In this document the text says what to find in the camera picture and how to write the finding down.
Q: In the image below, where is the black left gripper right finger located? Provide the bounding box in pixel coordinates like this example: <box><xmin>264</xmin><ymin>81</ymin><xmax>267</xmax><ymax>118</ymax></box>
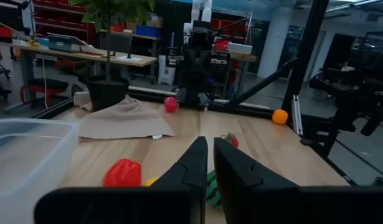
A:
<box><xmin>214</xmin><ymin>137</ymin><xmax>383</xmax><ymax>224</ymax></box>

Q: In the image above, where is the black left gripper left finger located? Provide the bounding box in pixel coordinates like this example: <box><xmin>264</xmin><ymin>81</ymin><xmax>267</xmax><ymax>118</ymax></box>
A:
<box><xmin>34</xmin><ymin>136</ymin><xmax>209</xmax><ymax>224</ymax></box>

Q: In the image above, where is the green striped toy watermelon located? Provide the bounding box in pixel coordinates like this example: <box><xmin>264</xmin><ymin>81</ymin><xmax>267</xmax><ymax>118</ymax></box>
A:
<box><xmin>206</xmin><ymin>170</ymin><xmax>224</xmax><ymax>210</ymax></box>

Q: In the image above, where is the red toy bell pepper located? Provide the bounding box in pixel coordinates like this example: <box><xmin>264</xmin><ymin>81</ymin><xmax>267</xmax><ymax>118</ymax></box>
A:
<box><xmin>102</xmin><ymin>158</ymin><xmax>143</xmax><ymax>188</ymax></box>

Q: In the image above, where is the red toy strawberry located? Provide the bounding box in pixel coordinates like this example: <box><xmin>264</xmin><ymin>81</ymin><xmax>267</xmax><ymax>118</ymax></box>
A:
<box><xmin>221</xmin><ymin>132</ymin><xmax>240</xmax><ymax>149</ymax></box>

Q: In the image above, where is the orange toy orange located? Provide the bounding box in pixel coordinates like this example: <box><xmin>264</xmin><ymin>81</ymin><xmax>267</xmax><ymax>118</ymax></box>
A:
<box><xmin>272</xmin><ymin>109</ymin><xmax>289</xmax><ymax>126</ymax></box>

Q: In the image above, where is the red round toy fruit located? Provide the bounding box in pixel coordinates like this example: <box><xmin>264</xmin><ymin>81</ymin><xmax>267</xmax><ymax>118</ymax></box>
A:
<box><xmin>163</xmin><ymin>96</ymin><xmax>179</xmax><ymax>113</ymax></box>

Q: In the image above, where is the clear plastic tupperware container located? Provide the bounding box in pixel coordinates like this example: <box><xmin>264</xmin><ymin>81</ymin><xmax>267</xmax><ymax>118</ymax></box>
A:
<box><xmin>0</xmin><ymin>117</ymin><xmax>80</xmax><ymax>224</ymax></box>

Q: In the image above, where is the silver aluminium profile bar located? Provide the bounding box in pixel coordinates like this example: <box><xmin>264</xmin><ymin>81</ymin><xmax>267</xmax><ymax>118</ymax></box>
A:
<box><xmin>291</xmin><ymin>95</ymin><xmax>304</xmax><ymax>136</ymax></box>

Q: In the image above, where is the beige cloth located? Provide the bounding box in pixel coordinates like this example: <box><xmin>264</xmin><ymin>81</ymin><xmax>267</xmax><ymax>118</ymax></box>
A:
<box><xmin>73</xmin><ymin>91</ymin><xmax>176</xmax><ymax>141</ymax></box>

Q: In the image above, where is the green plant in black pot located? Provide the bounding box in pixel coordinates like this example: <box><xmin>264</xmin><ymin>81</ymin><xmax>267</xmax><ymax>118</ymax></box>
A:
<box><xmin>69</xmin><ymin>0</ymin><xmax>156</xmax><ymax>112</ymax></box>

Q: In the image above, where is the white bin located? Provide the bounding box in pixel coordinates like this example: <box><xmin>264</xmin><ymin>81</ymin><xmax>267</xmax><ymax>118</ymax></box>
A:
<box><xmin>158</xmin><ymin>55</ymin><xmax>177</xmax><ymax>86</ymax></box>

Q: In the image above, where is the white box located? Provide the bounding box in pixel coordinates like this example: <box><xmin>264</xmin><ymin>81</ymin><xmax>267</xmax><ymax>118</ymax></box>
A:
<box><xmin>227</xmin><ymin>42</ymin><xmax>253</xmax><ymax>55</ymax></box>

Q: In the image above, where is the white round pillar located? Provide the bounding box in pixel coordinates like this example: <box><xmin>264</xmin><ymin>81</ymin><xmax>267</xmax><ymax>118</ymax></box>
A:
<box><xmin>257</xmin><ymin>6</ymin><xmax>293</xmax><ymax>80</ymax></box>

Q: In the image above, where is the wooden workbench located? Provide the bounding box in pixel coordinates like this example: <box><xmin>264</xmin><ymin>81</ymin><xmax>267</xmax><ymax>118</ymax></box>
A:
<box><xmin>0</xmin><ymin>39</ymin><xmax>158</xmax><ymax>110</ymax></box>

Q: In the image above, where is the blue crate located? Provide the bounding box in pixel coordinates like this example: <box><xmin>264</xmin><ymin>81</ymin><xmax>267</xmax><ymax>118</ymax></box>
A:
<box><xmin>135</xmin><ymin>24</ymin><xmax>162</xmax><ymax>39</ymax></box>

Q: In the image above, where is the red and black stool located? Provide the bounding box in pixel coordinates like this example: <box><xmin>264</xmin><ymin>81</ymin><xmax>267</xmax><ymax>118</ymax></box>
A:
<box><xmin>19</xmin><ymin>77</ymin><xmax>70</xmax><ymax>108</ymax></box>

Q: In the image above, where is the teal box on workbench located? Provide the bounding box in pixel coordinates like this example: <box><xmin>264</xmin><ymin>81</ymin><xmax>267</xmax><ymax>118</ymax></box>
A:
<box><xmin>46</xmin><ymin>32</ymin><xmax>83</xmax><ymax>53</ymax></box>

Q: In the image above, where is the red bin storage shelf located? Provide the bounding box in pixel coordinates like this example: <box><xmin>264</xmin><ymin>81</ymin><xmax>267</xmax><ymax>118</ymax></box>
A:
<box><xmin>32</xmin><ymin>0</ymin><xmax>97</xmax><ymax>45</ymax></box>

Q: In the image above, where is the black aluminium table frame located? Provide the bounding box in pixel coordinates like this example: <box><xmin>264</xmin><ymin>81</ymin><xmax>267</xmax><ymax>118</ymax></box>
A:
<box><xmin>32</xmin><ymin>0</ymin><xmax>383</xmax><ymax>187</ymax></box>

